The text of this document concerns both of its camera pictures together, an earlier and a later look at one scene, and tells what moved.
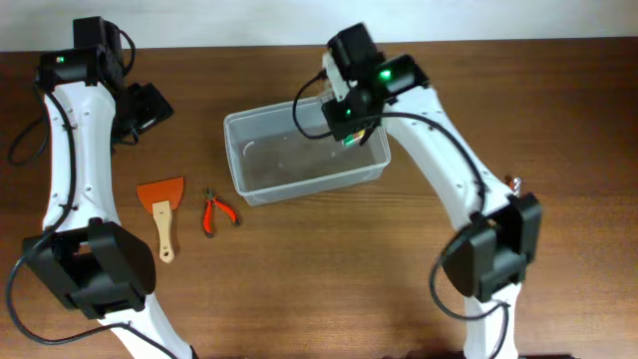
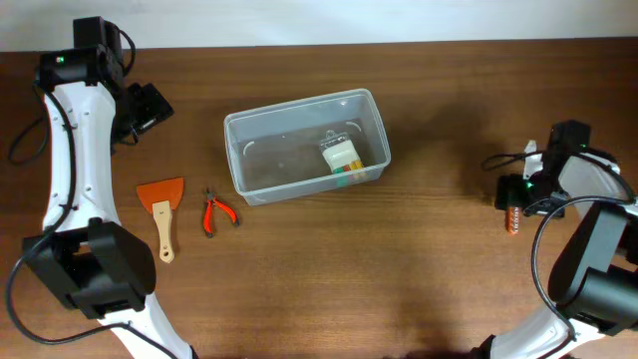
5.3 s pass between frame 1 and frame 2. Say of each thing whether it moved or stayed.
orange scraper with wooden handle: stayed
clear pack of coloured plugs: moved
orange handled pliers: stayed
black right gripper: moved
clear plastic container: stayed
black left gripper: stayed
